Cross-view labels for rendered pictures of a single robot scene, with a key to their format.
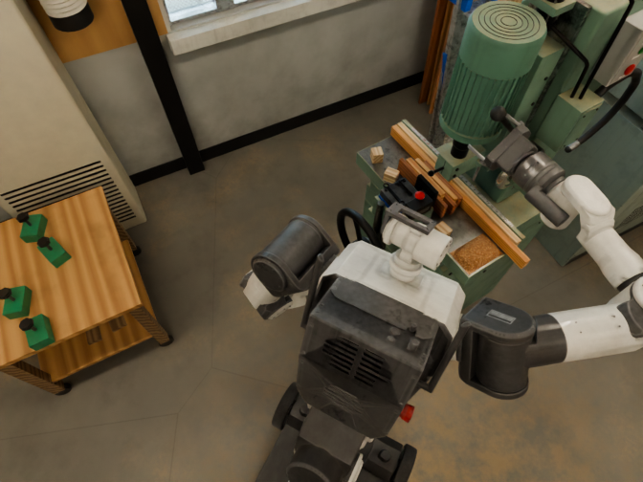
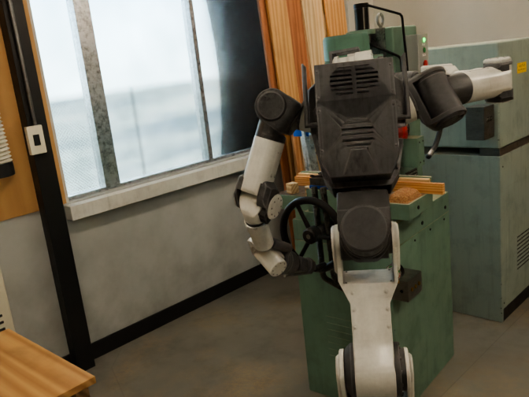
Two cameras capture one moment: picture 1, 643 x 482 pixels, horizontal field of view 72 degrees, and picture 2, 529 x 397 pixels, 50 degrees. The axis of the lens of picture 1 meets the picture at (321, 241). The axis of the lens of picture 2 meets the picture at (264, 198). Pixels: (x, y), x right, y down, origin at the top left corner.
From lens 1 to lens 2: 142 cm
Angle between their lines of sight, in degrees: 47
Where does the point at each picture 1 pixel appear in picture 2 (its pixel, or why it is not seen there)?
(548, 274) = (495, 330)
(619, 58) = (416, 54)
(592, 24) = (390, 35)
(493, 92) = not seen: hidden behind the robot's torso
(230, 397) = not seen: outside the picture
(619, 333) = (490, 68)
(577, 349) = (474, 76)
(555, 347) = (461, 76)
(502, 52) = (349, 39)
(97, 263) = (27, 369)
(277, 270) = (277, 92)
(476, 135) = not seen: hidden behind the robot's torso
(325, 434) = (358, 202)
